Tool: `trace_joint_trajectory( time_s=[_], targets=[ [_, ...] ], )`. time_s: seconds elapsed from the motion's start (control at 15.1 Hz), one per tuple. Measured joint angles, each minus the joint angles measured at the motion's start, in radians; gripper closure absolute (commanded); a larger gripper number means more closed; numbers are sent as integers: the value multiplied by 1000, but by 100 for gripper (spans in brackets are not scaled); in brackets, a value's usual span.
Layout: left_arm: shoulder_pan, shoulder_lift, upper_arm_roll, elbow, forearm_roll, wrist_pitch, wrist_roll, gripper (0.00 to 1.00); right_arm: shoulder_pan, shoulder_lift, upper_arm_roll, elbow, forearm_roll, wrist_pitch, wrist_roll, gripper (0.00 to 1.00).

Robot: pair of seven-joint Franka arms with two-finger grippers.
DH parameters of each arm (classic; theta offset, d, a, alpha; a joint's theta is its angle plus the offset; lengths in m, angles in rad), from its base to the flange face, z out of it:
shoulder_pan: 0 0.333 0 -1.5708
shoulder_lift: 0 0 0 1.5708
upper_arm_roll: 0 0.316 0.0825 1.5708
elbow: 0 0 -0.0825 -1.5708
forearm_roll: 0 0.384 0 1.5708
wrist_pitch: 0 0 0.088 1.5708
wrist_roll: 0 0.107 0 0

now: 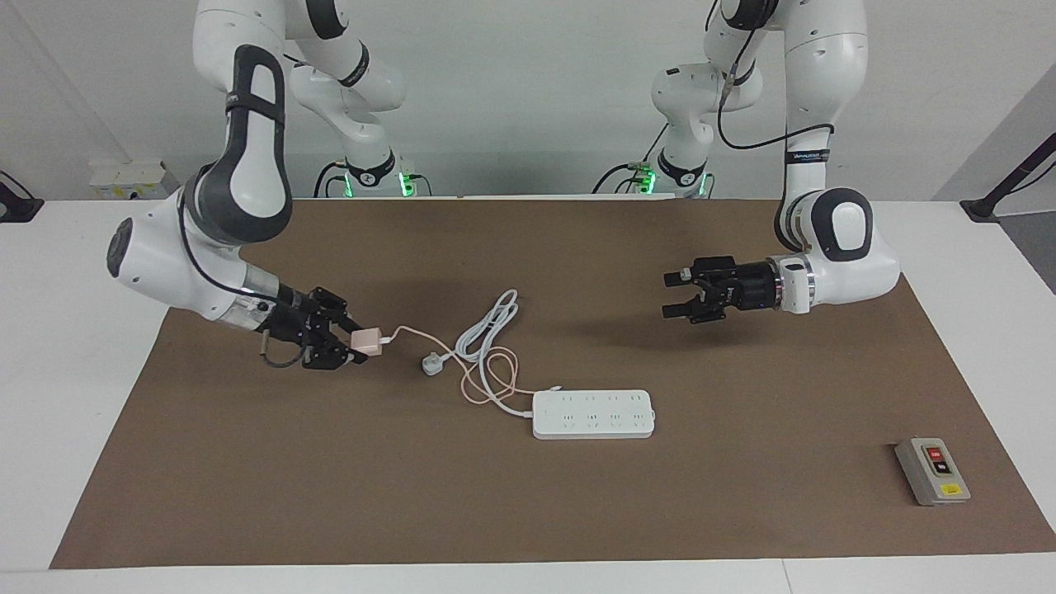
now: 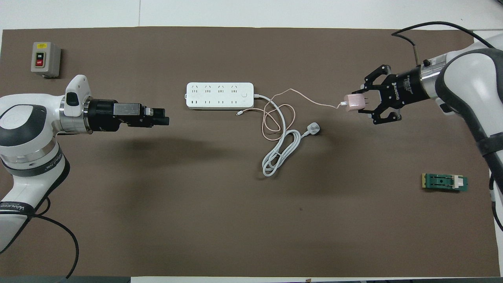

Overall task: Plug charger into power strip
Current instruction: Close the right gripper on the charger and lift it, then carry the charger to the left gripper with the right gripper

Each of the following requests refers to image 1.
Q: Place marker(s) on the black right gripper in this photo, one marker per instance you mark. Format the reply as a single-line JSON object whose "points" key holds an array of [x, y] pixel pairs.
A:
{"points": [[297, 318]]}

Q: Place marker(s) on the white cardboard box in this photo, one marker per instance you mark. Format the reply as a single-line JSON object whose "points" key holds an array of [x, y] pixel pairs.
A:
{"points": [[132, 180]]}

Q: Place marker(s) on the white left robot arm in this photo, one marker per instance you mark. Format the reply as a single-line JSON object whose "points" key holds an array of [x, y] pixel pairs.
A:
{"points": [[825, 82]]}

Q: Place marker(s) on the white three-pin plug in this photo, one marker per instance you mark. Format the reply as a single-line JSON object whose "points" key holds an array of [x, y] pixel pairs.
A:
{"points": [[432, 364]]}

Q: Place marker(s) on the brown table mat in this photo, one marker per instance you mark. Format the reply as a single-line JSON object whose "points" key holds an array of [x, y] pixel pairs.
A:
{"points": [[577, 511]]}

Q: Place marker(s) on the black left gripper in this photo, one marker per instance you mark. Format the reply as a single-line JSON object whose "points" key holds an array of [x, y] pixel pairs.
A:
{"points": [[738, 289]]}

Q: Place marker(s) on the pink charger block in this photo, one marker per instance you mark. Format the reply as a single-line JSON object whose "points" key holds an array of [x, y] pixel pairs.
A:
{"points": [[367, 342]]}

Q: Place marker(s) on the white power strip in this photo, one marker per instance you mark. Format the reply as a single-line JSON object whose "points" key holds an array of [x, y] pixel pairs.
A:
{"points": [[594, 429]]}

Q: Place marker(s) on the grey on-off switch box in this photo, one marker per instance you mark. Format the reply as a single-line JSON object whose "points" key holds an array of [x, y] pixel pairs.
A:
{"points": [[932, 474]]}

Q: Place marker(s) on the black clamp stand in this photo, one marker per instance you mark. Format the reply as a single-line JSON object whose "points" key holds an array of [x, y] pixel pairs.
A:
{"points": [[982, 208], [16, 208]]}

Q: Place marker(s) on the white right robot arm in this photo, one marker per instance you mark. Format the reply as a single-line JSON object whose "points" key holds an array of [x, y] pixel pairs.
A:
{"points": [[239, 165]]}

